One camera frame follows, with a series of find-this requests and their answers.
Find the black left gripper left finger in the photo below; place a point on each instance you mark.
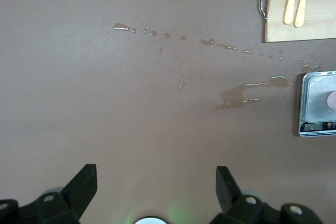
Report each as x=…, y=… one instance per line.
x=68, y=205

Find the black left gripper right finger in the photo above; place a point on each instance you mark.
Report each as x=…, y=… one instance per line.
x=236, y=208

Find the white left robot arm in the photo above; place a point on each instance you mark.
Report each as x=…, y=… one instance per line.
x=151, y=221

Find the silver digital kitchen scale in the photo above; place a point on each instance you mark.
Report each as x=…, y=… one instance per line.
x=315, y=119

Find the yellow plastic knife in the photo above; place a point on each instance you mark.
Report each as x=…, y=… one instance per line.
x=302, y=3

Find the wooden cutting board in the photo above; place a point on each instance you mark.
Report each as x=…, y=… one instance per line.
x=323, y=11

